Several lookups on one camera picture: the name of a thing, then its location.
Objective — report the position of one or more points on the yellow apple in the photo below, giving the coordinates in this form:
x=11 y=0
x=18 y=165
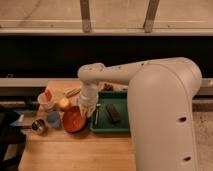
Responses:
x=64 y=104

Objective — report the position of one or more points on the metal fork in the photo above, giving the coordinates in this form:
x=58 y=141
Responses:
x=97 y=113

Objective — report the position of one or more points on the small red brown object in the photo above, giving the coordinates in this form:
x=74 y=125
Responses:
x=107 y=87

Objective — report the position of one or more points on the green plastic tray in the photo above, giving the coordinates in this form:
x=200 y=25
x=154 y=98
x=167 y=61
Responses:
x=105 y=125

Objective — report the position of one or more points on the small metal cup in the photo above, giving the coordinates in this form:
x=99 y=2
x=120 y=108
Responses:
x=38 y=126

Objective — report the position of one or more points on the white cup with red item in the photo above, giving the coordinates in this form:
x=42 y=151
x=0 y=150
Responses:
x=45 y=99

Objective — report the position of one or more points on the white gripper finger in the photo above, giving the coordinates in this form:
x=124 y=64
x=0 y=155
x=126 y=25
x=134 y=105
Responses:
x=82 y=109
x=90 y=111

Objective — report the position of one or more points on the red bowl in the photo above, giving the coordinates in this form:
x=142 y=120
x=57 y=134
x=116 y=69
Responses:
x=72 y=120

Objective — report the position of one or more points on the blue cup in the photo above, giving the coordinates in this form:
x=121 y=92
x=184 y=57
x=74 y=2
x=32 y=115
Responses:
x=54 y=119

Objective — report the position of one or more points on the dark brown rectangular block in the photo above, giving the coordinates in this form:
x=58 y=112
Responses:
x=113 y=113

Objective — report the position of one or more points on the wooden utensil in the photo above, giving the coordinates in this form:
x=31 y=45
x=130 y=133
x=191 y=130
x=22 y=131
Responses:
x=71 y=92

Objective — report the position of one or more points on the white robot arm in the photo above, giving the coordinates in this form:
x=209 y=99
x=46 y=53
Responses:
x=159 y=102

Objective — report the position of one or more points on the black chair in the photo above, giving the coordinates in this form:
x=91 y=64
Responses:
x=12 y=140

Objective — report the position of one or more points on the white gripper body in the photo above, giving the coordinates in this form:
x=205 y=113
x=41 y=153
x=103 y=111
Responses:
x=88 y=96

